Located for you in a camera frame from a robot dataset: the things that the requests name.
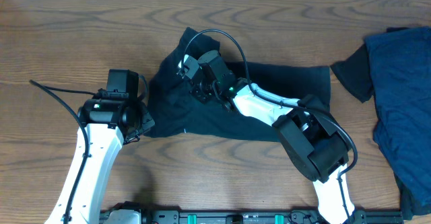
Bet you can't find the dark teal t-shirt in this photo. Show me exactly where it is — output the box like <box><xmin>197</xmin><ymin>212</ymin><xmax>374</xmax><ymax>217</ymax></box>
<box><xmin>146</xmin><ymin>28</ymin><xmax>331</xmax><ymax>142</ymax></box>

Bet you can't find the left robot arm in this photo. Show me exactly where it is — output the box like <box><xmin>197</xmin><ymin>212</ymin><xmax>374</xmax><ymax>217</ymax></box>
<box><xmin>46</xmin><ymin>99</ymin><xmax>154</xmax><ymax>223</ymax></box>

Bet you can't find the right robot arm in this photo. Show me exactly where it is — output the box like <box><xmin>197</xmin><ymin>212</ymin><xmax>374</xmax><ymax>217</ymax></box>
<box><xmin>178</xmin><ymin>50</ymin><xmax>355</xmax><ymax>223</ymax></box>

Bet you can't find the black garment under blue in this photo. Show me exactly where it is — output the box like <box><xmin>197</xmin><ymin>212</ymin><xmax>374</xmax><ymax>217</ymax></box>
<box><xmin>330</xmin><ymin>44</ymin><xmax>374</xmax><ymax>103</ymax></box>

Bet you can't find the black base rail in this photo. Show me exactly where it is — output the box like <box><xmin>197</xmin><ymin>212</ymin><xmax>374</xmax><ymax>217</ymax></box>
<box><xmin>99</xmin><ymin>202</ymin><xmax>404</xmax><ymax>224</ymax></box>

